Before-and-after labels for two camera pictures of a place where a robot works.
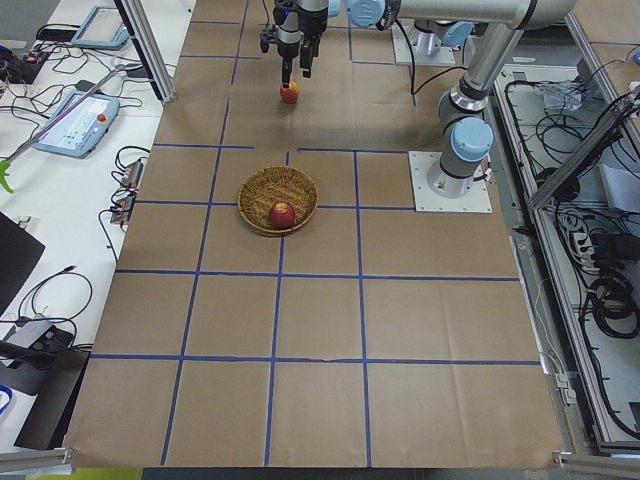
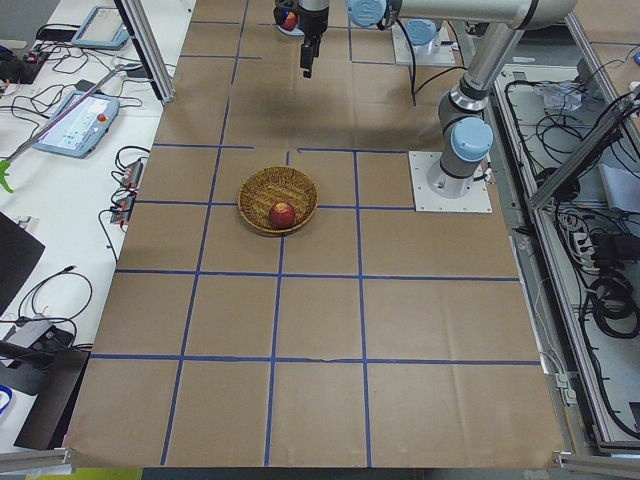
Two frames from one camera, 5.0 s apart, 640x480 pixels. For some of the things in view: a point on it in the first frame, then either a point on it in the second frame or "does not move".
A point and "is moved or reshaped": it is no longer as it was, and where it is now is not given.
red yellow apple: (290, 94) is moved or reshaped
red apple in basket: (281, 215) does not move
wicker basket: (263, 188) does not move
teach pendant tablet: (80, 134) does not move
